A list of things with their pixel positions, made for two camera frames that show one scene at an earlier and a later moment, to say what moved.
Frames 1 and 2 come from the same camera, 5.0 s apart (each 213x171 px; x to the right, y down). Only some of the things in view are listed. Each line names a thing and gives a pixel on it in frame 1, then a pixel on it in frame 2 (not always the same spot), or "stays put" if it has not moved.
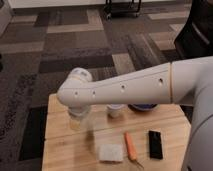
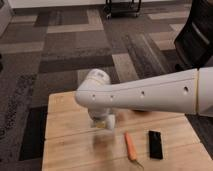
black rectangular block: (155, 144) stays put
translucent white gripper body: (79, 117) to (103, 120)
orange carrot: (131, 149) stays put
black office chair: (196, 38) stays put
